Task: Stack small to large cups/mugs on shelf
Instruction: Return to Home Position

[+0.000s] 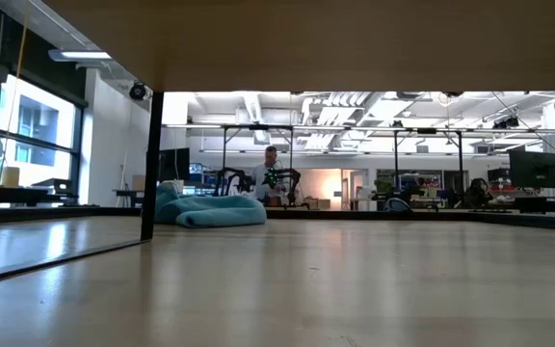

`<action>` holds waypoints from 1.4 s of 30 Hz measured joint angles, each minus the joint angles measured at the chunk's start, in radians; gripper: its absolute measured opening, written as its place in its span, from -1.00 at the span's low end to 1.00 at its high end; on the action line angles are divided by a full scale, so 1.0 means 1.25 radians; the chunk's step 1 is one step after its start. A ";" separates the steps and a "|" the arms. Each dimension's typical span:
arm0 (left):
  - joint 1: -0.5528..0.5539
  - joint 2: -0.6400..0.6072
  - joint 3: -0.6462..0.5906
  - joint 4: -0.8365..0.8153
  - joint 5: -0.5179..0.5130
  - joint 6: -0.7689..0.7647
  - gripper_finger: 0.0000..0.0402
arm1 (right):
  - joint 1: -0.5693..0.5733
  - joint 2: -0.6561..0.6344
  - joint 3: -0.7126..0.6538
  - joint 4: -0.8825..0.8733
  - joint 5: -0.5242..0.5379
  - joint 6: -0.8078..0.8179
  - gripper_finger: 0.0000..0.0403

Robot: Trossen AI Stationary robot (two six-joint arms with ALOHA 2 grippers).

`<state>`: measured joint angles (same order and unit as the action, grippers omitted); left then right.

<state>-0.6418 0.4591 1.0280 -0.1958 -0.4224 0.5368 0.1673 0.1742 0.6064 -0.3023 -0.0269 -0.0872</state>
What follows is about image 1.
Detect person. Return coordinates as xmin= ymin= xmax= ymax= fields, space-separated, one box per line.
xmin=251 ymin=146 xmax=288 ymax=201

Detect background black robot arms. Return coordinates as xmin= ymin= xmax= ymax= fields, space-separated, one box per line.
xmin=214 ymin=166 xmax=303 ymax=207

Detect teal cloth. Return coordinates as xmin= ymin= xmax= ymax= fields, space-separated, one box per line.
xmin=154 ymin=180 xmax=268 ymax=228

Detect small black monitor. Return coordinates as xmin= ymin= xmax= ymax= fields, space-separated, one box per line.
xmin=157 ymin=147 xmax=191 ymax=182

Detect wooden tray board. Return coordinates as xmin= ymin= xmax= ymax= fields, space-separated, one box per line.
xmin=0 ymin=0 xmax=555 ymax=288

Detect long ceiling light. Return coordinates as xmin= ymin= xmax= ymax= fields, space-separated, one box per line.
xmin=48 ymin=47 xmax=114 ymax=63

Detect dark desk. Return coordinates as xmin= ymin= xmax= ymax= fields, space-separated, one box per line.
xmin=0 ymin=185 xmax=79 ymax=208

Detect large black monitor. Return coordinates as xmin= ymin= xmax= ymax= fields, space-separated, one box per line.
xmin=508 ymin=149 xmax=555 ymax=190

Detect tan box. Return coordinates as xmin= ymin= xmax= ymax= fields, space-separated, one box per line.
xmin=0 ymin=166 xmax=21 ymax=189

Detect black aluminium table frame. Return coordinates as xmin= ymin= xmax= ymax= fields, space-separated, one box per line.
xmin=0 ymin=204 xmax=555 ymax=233

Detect round black ceiling camera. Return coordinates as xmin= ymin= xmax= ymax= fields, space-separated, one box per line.
xmin=128 ymin=81 xmax=148 ymax=102

